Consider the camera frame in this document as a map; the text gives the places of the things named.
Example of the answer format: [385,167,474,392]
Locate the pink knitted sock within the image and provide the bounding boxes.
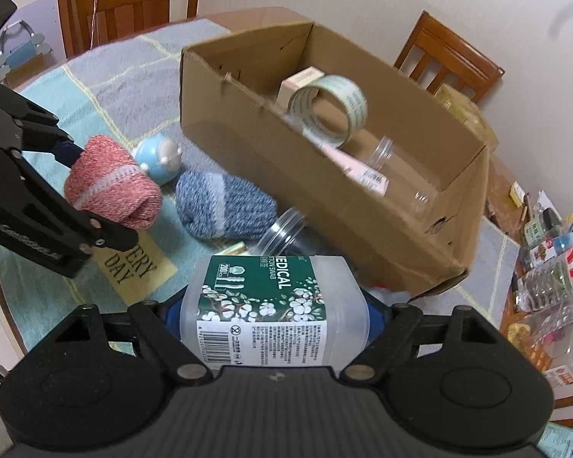
[64,135,163,230]

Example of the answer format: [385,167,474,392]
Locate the long pink box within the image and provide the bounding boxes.
[315,140,390,196]

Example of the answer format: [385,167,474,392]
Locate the cotton swab container green label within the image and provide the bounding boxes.
[179,254,373,370]

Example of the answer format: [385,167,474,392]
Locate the small jar dark lid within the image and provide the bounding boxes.
[523,210,562,244]

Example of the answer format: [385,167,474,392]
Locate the water bottle red label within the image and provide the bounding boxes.
[516,236,573,316]

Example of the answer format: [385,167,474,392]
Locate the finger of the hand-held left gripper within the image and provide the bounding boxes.
[7,145,139,249]
[0,83,84,168]

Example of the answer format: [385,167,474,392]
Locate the clear jar black lid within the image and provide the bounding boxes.
[501,296,573,374]

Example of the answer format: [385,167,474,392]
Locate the clear plastic jar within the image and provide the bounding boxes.
[363,136,440,211]

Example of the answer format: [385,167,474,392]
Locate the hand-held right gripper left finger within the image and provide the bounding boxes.
[52,296,215,383]

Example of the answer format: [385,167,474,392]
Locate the gold foil packet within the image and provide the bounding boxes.
[503,322,536,349]

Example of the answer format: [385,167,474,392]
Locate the blue green checked towel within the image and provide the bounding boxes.
[0,26,523,358]

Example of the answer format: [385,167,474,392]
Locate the yellow card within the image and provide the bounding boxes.
[93,234,178,303]

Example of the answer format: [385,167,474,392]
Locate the blue round toy figurine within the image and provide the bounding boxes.
[133,134,181,184]

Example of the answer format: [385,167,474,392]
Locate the wooden chair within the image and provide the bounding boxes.
[394,10,504,103]
[55,0,204,55]

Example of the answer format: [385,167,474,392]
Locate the white papers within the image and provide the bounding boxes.
[525,190,555,211]

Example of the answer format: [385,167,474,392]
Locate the clear tape roll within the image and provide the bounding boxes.
[286,75,369,148]

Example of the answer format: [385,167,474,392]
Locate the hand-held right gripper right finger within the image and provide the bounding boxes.
[341,296,500,382]

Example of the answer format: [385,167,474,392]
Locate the gold cardboard box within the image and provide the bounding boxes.
[434,82,500,153]

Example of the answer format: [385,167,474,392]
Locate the teal leaflet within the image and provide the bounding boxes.
[537,422,573,458]

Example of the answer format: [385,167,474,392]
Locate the blue knitted sock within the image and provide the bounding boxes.
[174,170,278,240]

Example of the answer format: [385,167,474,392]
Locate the small beige box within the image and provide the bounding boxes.
[281,68,325,106]

